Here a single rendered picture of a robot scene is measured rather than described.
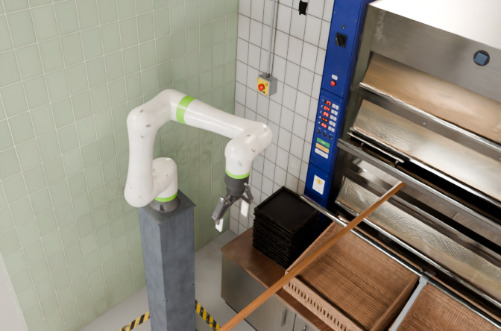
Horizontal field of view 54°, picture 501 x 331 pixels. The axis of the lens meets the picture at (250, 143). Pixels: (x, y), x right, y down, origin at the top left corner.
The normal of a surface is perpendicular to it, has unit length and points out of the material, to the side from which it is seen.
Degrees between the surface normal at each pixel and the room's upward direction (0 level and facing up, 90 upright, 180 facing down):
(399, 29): 90
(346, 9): 90
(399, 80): 70
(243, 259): 0
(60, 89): 90
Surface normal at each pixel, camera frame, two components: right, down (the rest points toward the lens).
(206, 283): 0.05, -0.81
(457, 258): -0.64, 0.08
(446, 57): -0.70, 0.39
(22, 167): 0.71, 0.44
